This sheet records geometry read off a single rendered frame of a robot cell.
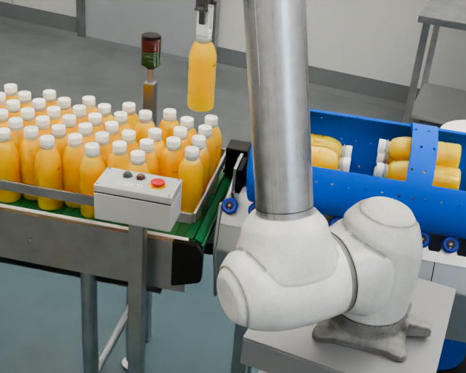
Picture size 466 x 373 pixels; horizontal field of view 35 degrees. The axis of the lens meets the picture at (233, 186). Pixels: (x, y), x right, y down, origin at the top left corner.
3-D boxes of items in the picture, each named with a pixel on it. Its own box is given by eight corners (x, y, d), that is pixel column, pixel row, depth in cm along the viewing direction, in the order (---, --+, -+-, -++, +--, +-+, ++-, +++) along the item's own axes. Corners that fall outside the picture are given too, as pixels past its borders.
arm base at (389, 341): (427, 369, 136) (433, 347, 133) (310, 340, 140) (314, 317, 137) (430, 308, 151) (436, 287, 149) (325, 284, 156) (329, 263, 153)
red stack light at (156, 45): (157, 54, 232) (157, 42, 230) (138, 51, 233) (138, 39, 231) (163, 48, 237) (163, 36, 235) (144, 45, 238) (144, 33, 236)
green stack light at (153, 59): (157, 69, 234) (157, 54, 232) (137, 66, 235) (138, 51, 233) (163, 62, 240) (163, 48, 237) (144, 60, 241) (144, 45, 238)
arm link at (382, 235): (426, 315, 141) (453, 220, 129) (348, 340, 133) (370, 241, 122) (376, 267, 153) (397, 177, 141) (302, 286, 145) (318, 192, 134)
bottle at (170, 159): (157, 197, 214) (158, 140, 205) (180, 196, 216) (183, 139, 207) (161, 210, 208) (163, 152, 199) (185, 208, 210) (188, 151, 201)
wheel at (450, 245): (461, 237, 192) (459, 237, 194) (443, 234, 193) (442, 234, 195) (458, 254, 191) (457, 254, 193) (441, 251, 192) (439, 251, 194)
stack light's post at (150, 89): (148, 342, 292) (154, 84, 239) (138, 340, 293) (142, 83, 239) (151, 335, 296) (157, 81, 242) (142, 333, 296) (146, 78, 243)
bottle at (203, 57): (182, 105, 193) (184, 38, 184) (197, 97, 199) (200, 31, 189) (203, 113, 191) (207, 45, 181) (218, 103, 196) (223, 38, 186)
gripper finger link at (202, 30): (209, 9, 179) (208, 10, 178) (208, 37, 182) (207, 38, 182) (197, 8, 179) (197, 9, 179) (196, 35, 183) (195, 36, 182)
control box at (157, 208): (169, 232, 181) (171, 197, 176) (93, 218, 184) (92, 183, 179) (180, 212, 190) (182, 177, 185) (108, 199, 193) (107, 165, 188)
